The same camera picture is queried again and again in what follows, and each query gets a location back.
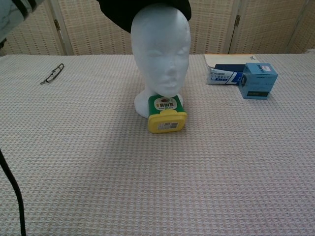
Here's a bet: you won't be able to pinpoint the woven folding screen panel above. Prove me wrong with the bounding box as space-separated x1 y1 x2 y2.
0 0 66 56
57 0 237 56
228 0 306 55
287 0 315 54

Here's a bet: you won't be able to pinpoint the small light blue box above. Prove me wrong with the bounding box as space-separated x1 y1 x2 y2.
238 62 279 100

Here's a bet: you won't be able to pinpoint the green container with yellow lid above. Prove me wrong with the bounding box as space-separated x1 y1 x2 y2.
147 94 188 134

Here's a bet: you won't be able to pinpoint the black cable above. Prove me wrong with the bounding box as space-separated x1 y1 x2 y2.
0 148 27 236

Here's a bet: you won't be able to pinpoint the thin black-framed eyeglasses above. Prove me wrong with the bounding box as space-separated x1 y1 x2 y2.
40 63 65 86

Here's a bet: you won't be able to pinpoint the beige waffle-weave tablecloth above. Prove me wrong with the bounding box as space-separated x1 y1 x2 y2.
0 53 315 236

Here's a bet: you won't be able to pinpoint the black baseball cap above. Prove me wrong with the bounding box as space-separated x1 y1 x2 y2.
95 0 192 34

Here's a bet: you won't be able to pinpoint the white foam mannequin head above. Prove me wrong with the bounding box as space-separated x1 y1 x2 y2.
130 4 191 117

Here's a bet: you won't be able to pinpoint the white and blue mask box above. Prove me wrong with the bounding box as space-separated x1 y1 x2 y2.
203 53 260 86

